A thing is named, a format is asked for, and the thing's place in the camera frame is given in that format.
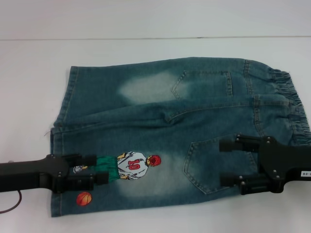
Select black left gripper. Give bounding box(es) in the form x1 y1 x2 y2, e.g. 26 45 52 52
0 153 109 194

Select blue denim shorts with print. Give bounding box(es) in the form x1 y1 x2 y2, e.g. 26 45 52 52
43 56 311 218

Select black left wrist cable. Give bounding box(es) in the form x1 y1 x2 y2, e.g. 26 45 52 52
0 190 23 215

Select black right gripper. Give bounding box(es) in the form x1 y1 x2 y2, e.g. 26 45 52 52
219 133 311 196

